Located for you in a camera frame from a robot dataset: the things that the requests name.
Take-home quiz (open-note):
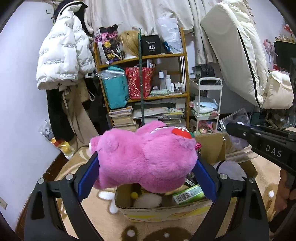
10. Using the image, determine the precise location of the clear plastic packet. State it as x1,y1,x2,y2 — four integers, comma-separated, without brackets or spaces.
219,108,258,163

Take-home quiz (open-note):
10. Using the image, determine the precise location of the green tissue pack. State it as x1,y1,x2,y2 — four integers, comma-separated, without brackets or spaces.
173,185,205,205

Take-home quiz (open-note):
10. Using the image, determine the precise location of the white black fluffy plush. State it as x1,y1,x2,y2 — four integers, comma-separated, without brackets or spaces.
130,192,162,208

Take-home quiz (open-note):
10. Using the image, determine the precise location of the pink plush bear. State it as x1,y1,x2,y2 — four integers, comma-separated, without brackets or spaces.
89,120,198,193

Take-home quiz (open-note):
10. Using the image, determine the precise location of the white haired plush head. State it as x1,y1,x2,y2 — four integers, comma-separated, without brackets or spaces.
213,161,246,177

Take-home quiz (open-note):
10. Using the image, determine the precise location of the person right hand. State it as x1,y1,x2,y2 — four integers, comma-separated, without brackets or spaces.
274,169,296,214

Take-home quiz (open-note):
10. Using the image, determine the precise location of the beige patterned blanket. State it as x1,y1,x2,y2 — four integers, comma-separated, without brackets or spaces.
53,146,290,241

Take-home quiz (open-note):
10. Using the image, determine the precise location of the white rolling cart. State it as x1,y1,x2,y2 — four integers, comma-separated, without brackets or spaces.
190,77,223,134

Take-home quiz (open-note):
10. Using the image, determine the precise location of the open cardboard box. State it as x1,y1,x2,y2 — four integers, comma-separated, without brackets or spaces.
115,133,257,215

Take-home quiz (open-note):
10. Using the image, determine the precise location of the cream padded recliner chair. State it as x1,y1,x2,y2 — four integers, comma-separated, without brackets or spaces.
201,1,294,109

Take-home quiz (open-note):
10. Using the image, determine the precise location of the wooden bookshelf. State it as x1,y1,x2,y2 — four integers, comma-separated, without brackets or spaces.
92,27,190,128

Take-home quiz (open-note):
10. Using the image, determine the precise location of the beige trench coat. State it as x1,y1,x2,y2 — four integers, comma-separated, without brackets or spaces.
62,80,98,148

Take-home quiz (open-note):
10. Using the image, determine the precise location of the stack of books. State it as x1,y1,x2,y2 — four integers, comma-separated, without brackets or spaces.
109,105,137,132

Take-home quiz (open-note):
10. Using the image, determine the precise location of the translucent plastic bag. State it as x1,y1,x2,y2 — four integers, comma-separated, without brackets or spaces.
157,17,183,54

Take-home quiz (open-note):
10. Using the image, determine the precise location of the red patterned bag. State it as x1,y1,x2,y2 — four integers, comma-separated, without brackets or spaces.
125,67,154,100

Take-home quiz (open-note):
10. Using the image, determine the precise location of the black box marked 40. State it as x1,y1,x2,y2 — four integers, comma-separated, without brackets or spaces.
141,35,162,56

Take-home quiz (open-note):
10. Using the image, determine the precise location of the teal shopping bag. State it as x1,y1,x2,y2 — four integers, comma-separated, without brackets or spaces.
102,66,128,109

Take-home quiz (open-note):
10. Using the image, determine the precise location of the green pole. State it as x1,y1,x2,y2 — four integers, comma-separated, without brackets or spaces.
138,28,144,126

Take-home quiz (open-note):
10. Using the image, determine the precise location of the blonde wig head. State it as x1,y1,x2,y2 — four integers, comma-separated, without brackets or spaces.
118,30,139,59

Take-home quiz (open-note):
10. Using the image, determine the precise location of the white puffer jacket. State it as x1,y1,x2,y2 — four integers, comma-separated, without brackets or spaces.
36,1,95,90

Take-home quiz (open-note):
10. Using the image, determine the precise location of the black pink cartoon bag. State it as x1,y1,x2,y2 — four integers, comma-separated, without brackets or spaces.
95,25,122,65

